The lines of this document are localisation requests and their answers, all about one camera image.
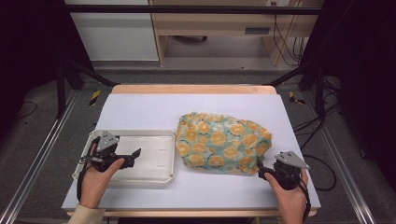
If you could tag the wooden table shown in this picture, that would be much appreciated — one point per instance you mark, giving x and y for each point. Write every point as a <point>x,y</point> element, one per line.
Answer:
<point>193,89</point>

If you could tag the person's right hand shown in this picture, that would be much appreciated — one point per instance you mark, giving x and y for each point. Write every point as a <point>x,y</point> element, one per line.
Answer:
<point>289,202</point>

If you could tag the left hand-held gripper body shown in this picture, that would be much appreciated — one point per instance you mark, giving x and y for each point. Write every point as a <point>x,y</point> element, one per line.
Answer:
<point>107,146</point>

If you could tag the wooden desk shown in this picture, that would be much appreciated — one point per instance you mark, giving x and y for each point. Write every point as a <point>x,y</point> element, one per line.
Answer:
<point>218,23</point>

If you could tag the aluminium rail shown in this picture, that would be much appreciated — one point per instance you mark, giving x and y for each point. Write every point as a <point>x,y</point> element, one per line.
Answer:
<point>342,165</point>
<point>40,155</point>

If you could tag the person's left hand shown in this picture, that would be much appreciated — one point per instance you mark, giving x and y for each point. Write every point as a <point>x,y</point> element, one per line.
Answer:
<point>96,182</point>

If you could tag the white cabinet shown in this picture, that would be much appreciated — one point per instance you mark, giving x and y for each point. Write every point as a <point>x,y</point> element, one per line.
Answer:
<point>115,37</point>

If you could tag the black horizontal frame bar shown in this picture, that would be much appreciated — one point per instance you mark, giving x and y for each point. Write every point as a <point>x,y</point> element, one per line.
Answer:
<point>186,9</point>

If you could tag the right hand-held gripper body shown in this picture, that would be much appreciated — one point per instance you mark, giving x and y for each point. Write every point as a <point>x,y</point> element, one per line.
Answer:
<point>288,169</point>

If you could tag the white plastic tray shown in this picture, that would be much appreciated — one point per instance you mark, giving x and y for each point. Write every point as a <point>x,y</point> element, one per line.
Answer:
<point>152,155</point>

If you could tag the black metal stand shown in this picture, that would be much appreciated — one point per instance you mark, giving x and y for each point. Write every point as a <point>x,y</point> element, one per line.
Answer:
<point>61,90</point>
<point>320,93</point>

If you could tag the black curtain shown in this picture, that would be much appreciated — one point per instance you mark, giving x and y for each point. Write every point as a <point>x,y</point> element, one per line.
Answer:
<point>28,46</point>
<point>367,77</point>

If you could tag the floral cloth bag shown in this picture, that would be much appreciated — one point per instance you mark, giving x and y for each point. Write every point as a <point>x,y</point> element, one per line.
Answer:
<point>222,143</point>

